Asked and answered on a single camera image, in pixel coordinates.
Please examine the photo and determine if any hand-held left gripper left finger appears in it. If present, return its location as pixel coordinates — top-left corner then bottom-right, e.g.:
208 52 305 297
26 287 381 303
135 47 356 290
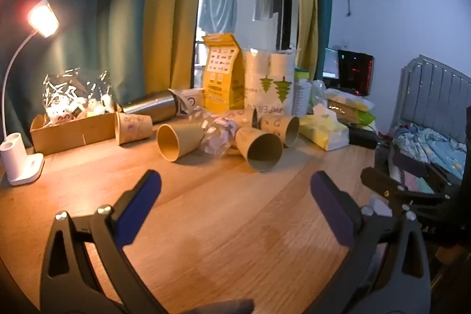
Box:
40 169 170 314

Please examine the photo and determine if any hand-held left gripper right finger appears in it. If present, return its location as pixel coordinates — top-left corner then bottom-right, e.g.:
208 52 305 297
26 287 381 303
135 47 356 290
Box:
305 170 432 314

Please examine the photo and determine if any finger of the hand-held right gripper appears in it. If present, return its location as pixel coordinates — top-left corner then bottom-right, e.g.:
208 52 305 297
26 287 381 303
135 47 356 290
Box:
391 151 461 190
361 167 450 216

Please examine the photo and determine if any brown paper cup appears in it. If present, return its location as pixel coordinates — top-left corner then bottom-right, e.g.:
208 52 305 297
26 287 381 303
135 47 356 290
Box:
260 115 300 147
114 111 153 146
235 127 283 173
221 108 258 129
157 123 205 162

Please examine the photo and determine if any white printed paper cup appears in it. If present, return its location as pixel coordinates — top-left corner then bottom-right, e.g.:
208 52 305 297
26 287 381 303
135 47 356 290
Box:
168 88 205 116

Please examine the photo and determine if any bed with blue bedding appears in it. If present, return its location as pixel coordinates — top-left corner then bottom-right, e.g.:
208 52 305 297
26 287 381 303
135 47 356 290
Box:
386 123 470 195

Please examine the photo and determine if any black power adapter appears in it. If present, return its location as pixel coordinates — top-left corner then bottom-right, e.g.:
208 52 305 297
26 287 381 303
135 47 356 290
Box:
348 126 379 151

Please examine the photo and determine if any yellow tissue pack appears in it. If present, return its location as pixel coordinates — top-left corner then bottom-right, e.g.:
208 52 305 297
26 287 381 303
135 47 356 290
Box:
299 113 350 152

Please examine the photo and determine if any grey bed with bedding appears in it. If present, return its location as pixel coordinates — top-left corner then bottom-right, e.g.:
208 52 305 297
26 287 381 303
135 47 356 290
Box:
390 54 471 153

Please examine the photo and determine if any cardboard box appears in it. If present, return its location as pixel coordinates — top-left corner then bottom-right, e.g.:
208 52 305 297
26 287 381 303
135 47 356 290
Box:
29 111 118 156

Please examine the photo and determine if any stainless steel tumbler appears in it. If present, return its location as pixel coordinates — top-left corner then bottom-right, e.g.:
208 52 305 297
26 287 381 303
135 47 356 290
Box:
120 90 179 124

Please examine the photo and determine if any crumpled clear plastic bottle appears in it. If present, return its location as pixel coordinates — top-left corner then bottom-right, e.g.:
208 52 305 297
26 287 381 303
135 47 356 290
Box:
188 107 240 156

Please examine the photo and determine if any black computer case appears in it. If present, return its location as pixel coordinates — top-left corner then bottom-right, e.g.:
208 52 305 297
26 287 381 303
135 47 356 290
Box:
336 49 375 97

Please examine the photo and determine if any white packaged stack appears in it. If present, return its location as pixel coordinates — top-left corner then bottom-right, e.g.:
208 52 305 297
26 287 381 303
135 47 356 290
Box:
292 68 313 117

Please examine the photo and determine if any clear plastic bag of snacks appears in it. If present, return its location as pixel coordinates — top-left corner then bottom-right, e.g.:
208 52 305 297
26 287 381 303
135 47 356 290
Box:
41 67 115 125

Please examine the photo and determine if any white desk lamp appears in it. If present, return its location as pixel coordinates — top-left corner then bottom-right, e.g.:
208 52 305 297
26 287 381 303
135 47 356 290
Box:
0 0 60 187

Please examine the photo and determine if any computer monitor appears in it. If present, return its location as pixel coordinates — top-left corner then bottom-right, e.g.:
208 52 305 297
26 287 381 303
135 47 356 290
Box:
323 48 340 80

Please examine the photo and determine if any plastic pack of paper cups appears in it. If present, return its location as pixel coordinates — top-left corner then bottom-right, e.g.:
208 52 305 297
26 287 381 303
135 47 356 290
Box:
243 46 297 119

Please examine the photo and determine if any yellow paper bag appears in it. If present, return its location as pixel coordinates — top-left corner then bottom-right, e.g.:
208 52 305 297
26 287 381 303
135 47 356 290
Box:
202 33 246 112

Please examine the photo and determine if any yellow curtain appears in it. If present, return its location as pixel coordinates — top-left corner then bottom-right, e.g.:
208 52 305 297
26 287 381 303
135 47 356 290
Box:
295 0 320 72
143 0 212 94

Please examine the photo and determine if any hanging grey shirt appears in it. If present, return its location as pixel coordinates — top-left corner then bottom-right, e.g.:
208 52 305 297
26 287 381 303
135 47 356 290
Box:
252 0 278 22

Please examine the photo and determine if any hanging blue towel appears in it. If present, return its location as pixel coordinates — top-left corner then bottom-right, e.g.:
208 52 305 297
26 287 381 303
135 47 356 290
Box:
199 0 239 35

